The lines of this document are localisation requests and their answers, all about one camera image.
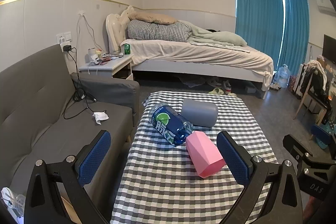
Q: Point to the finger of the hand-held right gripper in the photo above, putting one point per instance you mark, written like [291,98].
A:
[294,144]
[321,134]

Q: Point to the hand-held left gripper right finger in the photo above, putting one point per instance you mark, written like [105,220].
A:
[232,158]

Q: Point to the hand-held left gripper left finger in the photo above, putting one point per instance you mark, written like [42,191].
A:
[94,158]

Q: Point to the pink cup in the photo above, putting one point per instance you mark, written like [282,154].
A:
[203,154]

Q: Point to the grey cup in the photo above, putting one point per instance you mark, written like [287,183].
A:
[199,112]

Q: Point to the wooden chair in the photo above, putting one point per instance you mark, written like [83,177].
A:
[313,100]

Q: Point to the crumpled white tissue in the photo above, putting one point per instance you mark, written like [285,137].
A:
[100,117]

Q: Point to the clothes heap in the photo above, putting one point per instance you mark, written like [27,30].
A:
[315,75]

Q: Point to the large clear water jug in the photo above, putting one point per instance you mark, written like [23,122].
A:
[284,77]

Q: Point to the green slipper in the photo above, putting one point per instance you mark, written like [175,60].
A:
[215,91]

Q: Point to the white sneaker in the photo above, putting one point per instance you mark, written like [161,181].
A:
[227,86]

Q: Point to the checkered tablecloth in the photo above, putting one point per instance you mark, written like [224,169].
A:
[162,187]

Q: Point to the grey sofa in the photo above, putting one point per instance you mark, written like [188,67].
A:
[39,108]

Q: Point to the blue plastic drink bottle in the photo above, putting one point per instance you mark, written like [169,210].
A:
[162,119]

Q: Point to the black television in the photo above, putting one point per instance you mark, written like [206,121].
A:
[330,48]

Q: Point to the white plastic object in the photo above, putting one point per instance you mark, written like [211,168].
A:
[11,200]

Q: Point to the white nightstand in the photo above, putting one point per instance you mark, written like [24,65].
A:
[115,64]

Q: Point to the narrow teal curtain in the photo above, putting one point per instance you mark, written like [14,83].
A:
[295,35]

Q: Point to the white mug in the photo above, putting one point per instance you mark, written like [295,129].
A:
[92,54]

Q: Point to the small clear jar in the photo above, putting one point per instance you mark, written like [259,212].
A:
[98,54]

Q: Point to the pile of papers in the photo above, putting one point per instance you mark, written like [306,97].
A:
[113,55]

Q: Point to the white bed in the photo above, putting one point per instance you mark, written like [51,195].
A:
[199,56]

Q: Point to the green drink can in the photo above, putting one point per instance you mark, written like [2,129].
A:
[127,49]

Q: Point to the light green blanket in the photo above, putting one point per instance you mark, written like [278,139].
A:
[218,36]

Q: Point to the wide teal curtain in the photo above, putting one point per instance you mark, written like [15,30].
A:
[258,22]

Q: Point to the white air conditioner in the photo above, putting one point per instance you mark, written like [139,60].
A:
[326,6]

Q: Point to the checkered quilt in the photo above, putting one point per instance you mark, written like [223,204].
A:
[157,31]

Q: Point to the beige pillow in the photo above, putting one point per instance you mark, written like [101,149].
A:
[155,18]

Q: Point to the white wall socket panel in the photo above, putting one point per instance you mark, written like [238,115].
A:
[63,37]

